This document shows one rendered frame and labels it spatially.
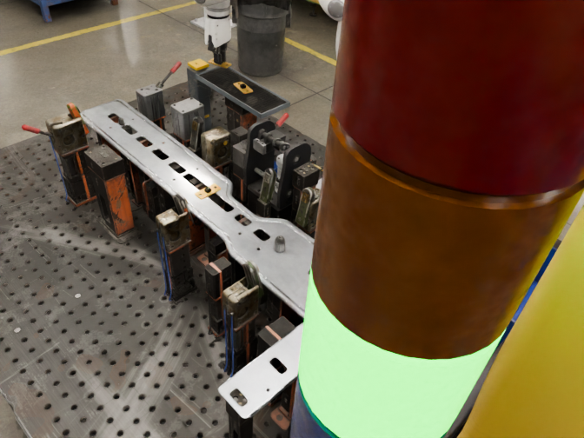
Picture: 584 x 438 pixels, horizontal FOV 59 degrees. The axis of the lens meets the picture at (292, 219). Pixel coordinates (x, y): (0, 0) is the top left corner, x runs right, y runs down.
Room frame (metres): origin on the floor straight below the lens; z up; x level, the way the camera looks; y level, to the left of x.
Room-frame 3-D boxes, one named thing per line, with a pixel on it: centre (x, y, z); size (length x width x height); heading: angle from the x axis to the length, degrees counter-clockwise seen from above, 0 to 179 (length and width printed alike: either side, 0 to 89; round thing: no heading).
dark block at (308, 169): (1.29, -0.03, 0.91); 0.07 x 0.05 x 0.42; 137
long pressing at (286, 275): (1.29, 0.30, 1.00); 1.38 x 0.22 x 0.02; 47
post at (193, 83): (1.86, 0.41, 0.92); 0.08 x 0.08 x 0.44; 47
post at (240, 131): (1.50, 0.20, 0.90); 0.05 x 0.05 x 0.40; 47
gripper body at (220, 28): (1.76, 0.31, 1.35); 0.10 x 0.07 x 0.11; 153
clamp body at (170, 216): (1.11, 0.35, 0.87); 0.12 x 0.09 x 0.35; 137
